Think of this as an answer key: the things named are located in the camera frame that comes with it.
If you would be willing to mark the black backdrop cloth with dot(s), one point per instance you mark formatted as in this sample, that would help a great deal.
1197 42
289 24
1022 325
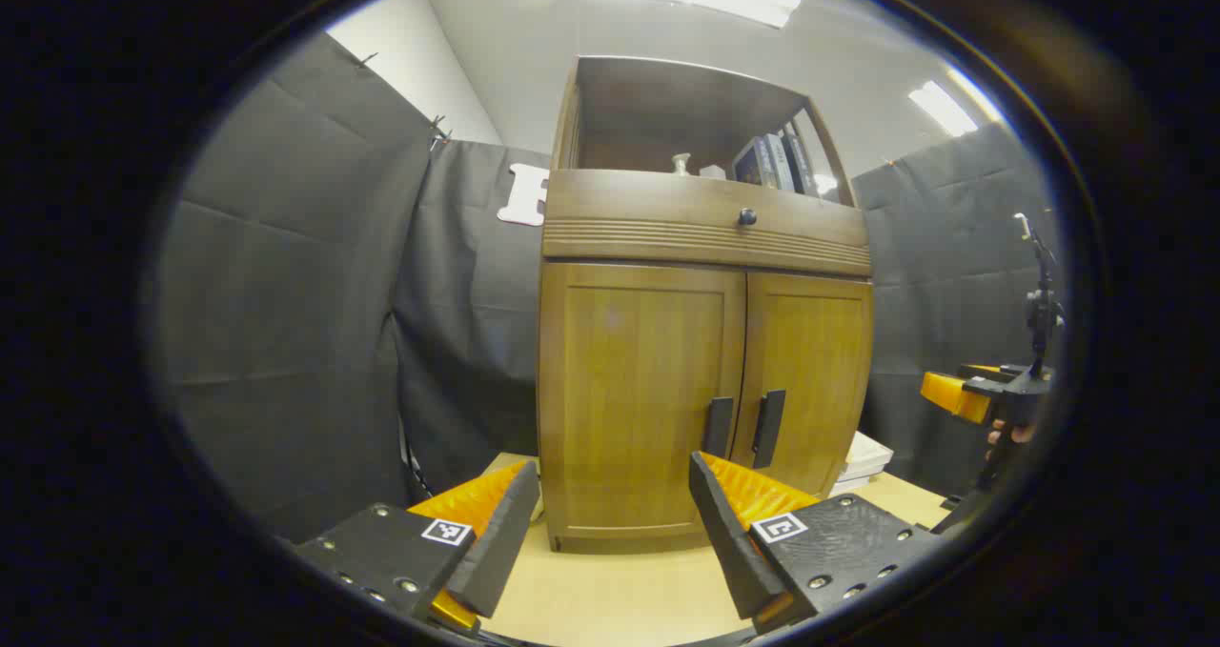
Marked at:
286 294

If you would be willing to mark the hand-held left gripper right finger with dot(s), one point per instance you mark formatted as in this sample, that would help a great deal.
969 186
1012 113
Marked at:
729 533

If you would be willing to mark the black tripod stand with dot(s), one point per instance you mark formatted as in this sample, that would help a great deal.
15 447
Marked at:
1043 313

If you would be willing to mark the small white ornament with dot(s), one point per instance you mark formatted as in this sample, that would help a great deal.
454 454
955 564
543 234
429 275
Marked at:
712 171

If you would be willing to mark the metal backdrop clip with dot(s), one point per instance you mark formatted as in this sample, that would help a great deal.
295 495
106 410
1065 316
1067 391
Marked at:
438 131

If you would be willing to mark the white book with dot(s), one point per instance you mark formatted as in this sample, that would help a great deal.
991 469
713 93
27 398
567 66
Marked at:
848 484
869 454

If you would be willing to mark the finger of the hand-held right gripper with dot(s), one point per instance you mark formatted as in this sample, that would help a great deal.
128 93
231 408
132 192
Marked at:
953 394

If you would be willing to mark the brown wooden shoe cabinet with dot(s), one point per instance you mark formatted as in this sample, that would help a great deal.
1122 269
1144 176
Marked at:
648 104

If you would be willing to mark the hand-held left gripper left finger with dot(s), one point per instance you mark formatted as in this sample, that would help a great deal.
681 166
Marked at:
496 552

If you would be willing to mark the wooden drawer with black knob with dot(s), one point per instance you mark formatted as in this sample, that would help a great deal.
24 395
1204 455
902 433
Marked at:
648 213

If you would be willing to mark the small ceiling light panel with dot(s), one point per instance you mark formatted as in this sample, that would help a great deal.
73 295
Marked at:
942 109

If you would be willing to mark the wooden cabinet door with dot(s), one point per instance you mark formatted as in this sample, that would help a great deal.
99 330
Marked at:
629 390
810 371

